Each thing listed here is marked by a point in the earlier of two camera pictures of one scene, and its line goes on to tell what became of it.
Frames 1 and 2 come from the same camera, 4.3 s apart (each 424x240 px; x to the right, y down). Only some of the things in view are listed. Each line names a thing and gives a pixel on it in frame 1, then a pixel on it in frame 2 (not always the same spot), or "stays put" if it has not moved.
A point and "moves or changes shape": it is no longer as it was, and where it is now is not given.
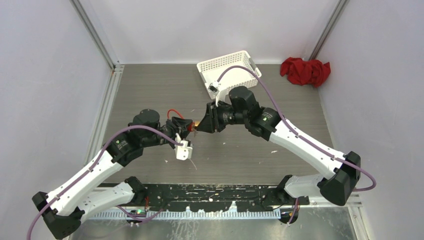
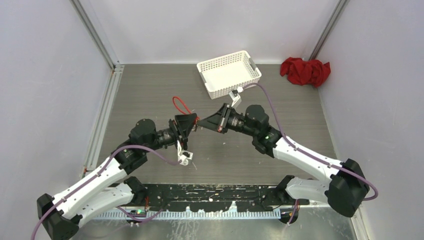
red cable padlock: x=191 y=125 moves or changes shape
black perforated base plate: x=216 y=197 stays put
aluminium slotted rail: x=122 y=215 stays put
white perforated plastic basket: x=210 y=69 stays put
